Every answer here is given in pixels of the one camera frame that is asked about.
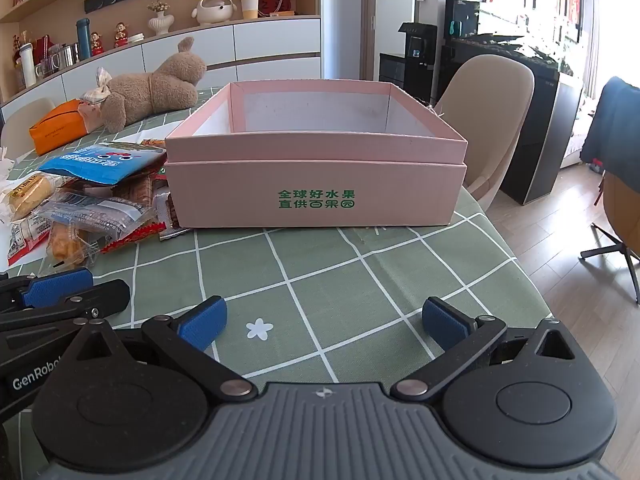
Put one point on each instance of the white printed table runner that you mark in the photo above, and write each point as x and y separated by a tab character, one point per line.
140	132

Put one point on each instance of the brown plush toy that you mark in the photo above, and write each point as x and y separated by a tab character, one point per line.
150	90

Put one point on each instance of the orange zip pouch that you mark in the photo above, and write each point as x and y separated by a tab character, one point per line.
55	127

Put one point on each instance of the white sideboard cabinet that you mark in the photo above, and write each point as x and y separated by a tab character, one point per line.
200	45

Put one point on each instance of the blue snack packet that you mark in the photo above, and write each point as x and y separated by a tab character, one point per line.
100	160

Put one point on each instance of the small clear pastry packet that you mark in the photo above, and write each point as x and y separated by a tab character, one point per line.
65	247

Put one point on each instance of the brown wafer packet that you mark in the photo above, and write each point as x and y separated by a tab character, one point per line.
140	191

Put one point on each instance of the black aquarium cabinet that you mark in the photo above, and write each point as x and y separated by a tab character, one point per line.
540	160

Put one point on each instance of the red zigzag edge packet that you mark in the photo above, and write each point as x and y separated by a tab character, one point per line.
137	236

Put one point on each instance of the red figurine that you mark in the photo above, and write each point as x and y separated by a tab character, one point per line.
120	35
96	43

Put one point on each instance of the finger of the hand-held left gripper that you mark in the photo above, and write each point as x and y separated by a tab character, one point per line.
100	296
55	287

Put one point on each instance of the yellow white cup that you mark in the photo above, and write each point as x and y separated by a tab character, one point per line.
249	5

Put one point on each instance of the long bread stick packet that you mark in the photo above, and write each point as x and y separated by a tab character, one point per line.
100	210

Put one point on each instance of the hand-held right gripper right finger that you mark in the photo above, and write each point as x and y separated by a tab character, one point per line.
445	320

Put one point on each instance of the dark jacket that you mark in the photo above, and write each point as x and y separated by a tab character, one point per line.
617	120

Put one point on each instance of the beige chair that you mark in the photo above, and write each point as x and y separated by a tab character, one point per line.
490	110
20	120

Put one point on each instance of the pink cardboard box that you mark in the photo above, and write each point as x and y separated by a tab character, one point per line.
320	185

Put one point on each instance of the black water dispenser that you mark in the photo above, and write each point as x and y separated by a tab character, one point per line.
415	60

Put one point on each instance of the red white snack packet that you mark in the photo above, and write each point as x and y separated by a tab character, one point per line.
20	241

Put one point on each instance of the metal mug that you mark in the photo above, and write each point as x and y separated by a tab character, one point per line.
67	55

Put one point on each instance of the yellow label bread packet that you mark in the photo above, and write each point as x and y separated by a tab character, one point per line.
30	195

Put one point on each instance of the brown silver snack packet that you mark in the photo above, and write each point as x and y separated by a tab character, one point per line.
172	225

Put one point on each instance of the white vase with flowers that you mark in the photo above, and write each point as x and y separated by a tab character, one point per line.
161	22

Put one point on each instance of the blue thermos bottle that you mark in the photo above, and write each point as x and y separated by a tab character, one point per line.
83	38

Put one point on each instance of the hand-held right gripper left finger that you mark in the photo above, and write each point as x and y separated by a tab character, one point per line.
205	322

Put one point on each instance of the white eared ornament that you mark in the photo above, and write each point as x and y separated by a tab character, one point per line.
215	7

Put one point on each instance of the orange chair with black legs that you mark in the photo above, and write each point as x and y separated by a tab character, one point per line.
622	210

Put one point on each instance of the white crumpled tissue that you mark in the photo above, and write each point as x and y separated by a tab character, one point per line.
5	165

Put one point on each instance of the green checked tablecloth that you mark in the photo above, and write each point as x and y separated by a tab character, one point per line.
350	270

